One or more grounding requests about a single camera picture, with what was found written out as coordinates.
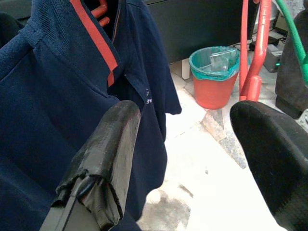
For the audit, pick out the red plastic hanger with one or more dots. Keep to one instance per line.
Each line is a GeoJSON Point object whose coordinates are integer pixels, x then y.
{"type": "Point", "coordinates": [99, 10]}
{"type": "Point", "coordinates": [252, 89]}

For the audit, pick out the orange plastic bin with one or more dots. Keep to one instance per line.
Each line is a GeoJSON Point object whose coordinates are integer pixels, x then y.
{"type": "Point", "coordinates": [214, 93]}

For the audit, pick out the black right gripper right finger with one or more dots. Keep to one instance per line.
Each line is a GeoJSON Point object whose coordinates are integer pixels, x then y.
{"type": "Point", "coordinates": [276, 163]}

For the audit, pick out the black TV console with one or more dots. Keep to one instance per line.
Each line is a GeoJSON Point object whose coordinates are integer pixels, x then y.
{"type": "Point", "coordinates": [192, 29]}

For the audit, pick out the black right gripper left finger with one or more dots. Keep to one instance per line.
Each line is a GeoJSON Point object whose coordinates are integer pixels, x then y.
{"type": "Point", "coordinates": [106, 154]}

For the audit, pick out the green plastic hanger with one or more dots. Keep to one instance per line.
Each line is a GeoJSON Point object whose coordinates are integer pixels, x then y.
{"type": "Point", "coordinates": [292, 31]}

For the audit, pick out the navy polo shirt red trim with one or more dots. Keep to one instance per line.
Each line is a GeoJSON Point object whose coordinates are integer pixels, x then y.
{"type": "Point", "coordinates": [48, 96]}

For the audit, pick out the black box with green light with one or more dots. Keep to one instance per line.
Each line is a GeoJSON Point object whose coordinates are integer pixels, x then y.
{"type": "Point", "coordinates": [273, 57]}

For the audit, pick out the clear plastic container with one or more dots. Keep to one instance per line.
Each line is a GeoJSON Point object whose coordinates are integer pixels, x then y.
{"type": "Point", "coordinates": [219, 63]}

